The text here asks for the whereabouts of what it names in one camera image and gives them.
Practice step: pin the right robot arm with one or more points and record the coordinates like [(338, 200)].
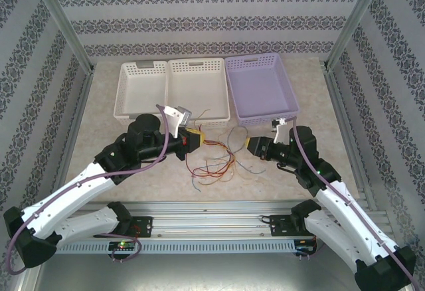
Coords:
[(332, 234)]

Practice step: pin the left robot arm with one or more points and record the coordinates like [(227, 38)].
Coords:
[(66, 198)]

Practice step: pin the large white plastic basket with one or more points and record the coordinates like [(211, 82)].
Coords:
[(197, 85)]

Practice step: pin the purple plastic basket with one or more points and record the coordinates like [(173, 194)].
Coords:
[(259, 85)]

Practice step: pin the small white plastic basket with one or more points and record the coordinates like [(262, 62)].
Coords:
[(139, 85)]

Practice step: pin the right small circuit board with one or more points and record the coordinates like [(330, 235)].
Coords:
[(303, 247)]

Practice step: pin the small circuit board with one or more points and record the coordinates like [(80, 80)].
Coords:
[(121, 245), (303, 247)]

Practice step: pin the left small circuit board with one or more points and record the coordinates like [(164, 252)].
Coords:
[(121, 245)]

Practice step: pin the grey metal panel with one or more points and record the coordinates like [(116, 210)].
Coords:
[(212, 274)]

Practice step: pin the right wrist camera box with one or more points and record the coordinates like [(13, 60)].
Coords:
[(285, 121)]

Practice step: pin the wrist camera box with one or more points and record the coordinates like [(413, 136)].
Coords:
[(172, 111), (285, 121)]

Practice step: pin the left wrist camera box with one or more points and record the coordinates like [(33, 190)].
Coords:
[(172, 111)]

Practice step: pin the aluminium side rail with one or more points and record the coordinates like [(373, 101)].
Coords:
[(78, 115), (342, 111)]

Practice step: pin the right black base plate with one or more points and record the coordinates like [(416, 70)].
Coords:
[(277, 226)]

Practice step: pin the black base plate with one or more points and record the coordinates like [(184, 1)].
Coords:
[(277, 226), (146, 226)]

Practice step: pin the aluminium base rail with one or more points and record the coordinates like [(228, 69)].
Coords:
[(206, 221)]

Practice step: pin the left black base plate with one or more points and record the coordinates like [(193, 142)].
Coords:
[(146, 226)]

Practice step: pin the aluminium frame post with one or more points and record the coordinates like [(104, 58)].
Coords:
[(59, 18), (358, 15)]

